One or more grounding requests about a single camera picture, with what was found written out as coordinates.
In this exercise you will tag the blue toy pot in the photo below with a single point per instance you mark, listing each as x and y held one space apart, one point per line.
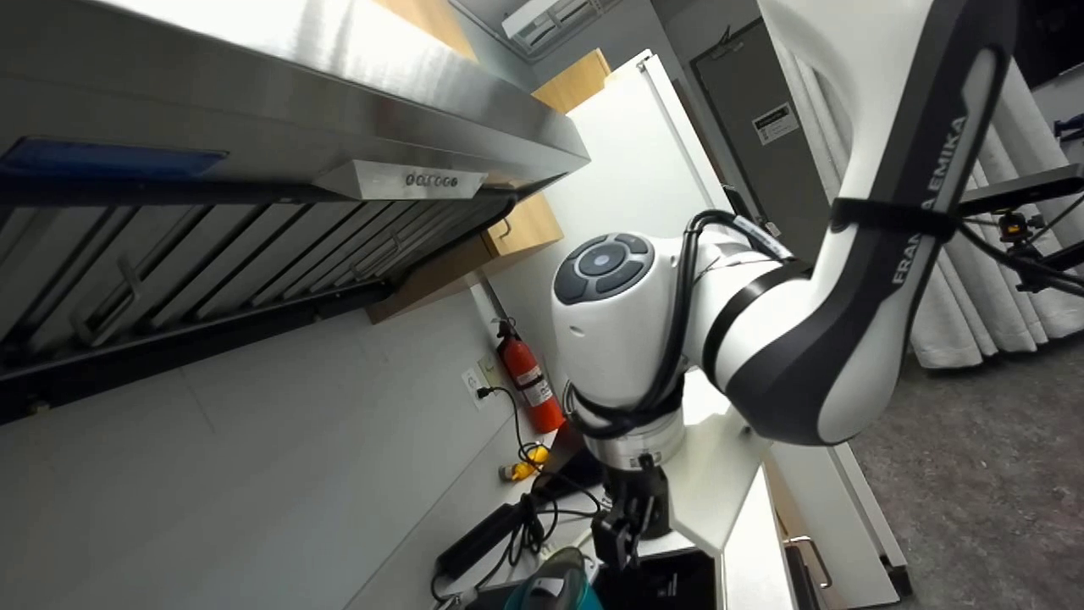
520 597

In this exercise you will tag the black power strip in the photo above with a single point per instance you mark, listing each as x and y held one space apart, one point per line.
478 540

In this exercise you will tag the red fire extinguisher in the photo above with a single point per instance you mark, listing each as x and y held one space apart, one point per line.
530 377

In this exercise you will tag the yellow plug tag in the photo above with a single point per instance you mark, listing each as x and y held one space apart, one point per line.
530 462

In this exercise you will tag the white curtain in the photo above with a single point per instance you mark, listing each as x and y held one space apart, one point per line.
994 292

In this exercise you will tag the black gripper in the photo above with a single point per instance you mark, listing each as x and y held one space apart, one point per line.
637 494

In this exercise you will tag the black boom mount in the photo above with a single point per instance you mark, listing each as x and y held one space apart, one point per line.
1019 224

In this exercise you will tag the wooden wall cabinet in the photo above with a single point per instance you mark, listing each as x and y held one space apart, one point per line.
526 224

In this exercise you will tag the white wall outlet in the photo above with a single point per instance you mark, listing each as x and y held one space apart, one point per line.
478 382

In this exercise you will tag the grey door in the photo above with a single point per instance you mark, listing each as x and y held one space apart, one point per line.
764 138

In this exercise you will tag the steel range hood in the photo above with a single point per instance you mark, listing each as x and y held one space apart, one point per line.
224 138

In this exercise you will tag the black glass cooktop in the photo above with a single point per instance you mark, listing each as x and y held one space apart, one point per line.
664 580

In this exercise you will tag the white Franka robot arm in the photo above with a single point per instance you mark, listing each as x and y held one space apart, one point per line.
814 315

